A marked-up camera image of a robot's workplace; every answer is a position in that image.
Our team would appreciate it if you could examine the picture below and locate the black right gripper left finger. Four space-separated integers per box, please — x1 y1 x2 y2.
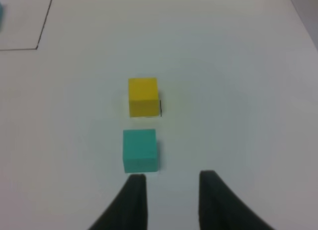
90 174 148 230

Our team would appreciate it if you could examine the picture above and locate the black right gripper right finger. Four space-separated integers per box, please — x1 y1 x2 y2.
198 170 272 230

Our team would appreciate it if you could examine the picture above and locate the template green cube block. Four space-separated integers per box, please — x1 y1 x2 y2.
0 3 4 30

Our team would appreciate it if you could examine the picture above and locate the yellow cube block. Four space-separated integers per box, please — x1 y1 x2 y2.
128 77 160 117

